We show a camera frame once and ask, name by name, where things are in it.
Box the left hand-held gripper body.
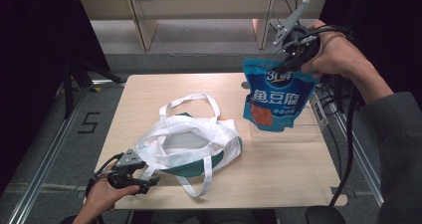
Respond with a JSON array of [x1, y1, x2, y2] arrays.
[[106, 147, 147, 190]]

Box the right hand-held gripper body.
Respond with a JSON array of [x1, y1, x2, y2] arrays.
[[272, 0, 321, 65]]

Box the blue snack packet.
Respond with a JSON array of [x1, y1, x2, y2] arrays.
[[241, 58, 321, 133]]

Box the white printed tote bag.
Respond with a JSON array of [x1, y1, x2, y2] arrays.
[[133, 93, 244, 199]]

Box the clear plastic tray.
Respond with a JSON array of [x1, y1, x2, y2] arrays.
[[248, 90, 329, 139]]

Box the person's right hand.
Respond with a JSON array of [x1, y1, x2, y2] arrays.
[[301, 19, 370, 87]]

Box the person's left hand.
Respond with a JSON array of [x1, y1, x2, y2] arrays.
[[84, 160, 141, 216]]

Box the black metal stand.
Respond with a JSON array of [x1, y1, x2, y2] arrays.
[[62, 55, 126, 119], [327, 73, 346, 114]]

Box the light wooden shelf unit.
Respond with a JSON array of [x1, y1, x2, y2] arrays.
[[79, 0, 329, 52]]

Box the black round object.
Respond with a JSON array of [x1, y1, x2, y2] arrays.
[[305, 205, 348, 224]]

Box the black floor cables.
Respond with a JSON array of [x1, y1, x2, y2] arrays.
[[269, 0, 302, 36]]

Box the aluminium floor rail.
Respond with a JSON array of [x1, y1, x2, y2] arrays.
[[331, 112, 386, 207], [6, 84, 93, 224]]

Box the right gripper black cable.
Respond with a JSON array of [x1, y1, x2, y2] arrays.
[[298, 24, 357, 208]]

